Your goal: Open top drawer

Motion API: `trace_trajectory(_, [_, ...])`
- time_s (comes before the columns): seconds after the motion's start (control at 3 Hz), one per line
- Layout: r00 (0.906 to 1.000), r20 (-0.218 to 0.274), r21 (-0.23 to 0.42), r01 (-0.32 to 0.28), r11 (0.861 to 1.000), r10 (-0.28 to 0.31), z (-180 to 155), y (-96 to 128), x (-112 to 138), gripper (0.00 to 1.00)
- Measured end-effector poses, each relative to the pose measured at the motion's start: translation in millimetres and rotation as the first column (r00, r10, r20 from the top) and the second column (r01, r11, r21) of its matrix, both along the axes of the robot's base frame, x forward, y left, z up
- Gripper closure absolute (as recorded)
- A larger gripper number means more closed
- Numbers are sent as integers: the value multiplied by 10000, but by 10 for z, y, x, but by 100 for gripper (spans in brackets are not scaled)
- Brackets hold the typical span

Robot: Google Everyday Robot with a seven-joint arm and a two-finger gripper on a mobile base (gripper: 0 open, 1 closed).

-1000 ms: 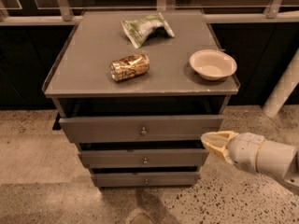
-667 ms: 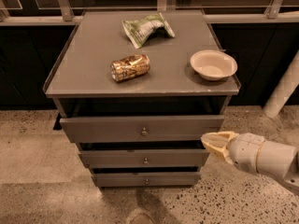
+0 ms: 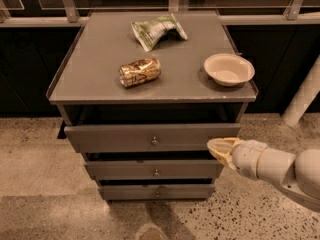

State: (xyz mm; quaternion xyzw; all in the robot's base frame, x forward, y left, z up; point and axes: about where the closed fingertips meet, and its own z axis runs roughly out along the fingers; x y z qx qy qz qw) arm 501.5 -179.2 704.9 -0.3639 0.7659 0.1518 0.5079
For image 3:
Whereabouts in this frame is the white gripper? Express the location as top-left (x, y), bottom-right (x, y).
top-left (207, 137), bottom-right (268, 180)

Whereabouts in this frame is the grey top drawer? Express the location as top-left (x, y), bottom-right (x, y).
top-left (65, 123), bottom-right (240, 153)

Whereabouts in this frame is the grey drawer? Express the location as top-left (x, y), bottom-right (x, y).
top-left (85, 160), bottom-right (223, 180)
top-left (65, 123), bottom-right (240, 153)
top-left (99, 184), bottom-right (215, 201)

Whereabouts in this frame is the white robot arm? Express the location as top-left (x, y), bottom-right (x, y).
top-left (207, 57), bottom-right (320, 212)

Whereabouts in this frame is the grey drawer cabinet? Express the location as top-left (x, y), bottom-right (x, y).
top-left (47, 12), bottom-right (257, 188)

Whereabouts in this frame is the grey bottom drawer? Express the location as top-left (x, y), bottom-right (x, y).
top-left (99, 184), bottom-right (215, 201)

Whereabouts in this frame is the grey middle drawer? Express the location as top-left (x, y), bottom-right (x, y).
top-left (85, 160), bottom-right (223, 180)

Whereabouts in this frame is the white paper bowl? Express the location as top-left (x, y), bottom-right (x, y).
top-left (204, 53), bottom-right (255, 87)

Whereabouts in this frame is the gold crushed soda can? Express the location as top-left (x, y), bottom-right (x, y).
top-left (119, 58), bottom-right (161, 88)

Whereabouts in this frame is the green white chip bag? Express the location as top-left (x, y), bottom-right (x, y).
top-left (131, 14), bottom-right (188, 52)

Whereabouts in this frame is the metal railing frame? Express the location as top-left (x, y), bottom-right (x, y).
top-left (0, 0), bottom-right (320, 27)

